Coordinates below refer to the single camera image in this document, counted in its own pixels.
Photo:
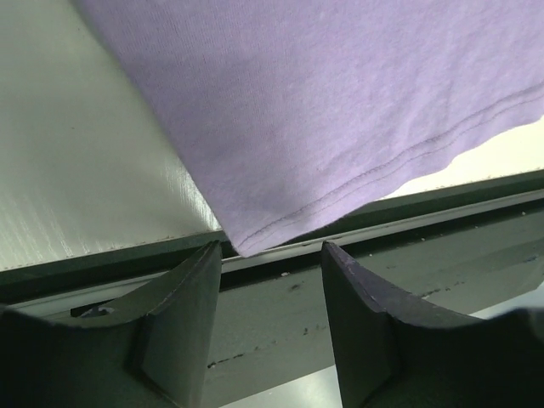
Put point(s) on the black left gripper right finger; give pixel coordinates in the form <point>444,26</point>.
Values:
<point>394,349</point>

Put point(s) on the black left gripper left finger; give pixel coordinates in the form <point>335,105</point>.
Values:
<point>149,347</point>

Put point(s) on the lavender t shirt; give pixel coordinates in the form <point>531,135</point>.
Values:
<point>289,115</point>

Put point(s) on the left aluminium frame post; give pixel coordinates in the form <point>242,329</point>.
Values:
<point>467,248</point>

